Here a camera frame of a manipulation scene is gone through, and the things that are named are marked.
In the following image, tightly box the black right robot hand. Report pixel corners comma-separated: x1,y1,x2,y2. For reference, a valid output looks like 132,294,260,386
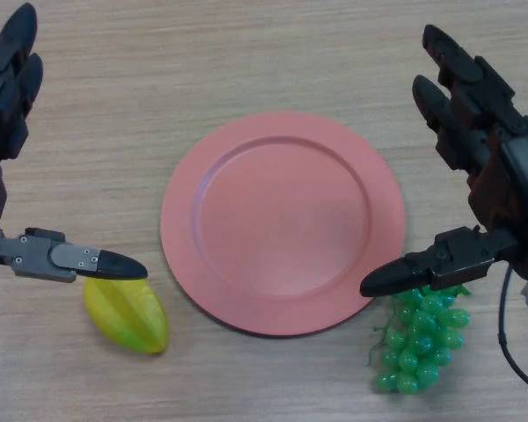
359,24,528,299

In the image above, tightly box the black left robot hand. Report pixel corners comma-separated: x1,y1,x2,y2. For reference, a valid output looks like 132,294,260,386
0,2,149,285

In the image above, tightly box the yellow starfruit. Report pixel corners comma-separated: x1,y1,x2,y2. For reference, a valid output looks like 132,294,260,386
83,277,171,355

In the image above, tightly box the pink round plate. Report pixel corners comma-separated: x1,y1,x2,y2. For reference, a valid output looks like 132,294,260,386
160,112,407,338

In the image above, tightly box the green grape bunch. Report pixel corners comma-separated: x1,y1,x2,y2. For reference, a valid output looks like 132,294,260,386
363,283,473,396

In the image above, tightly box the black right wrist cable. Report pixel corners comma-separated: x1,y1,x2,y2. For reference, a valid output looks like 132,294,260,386
497,263,528,397

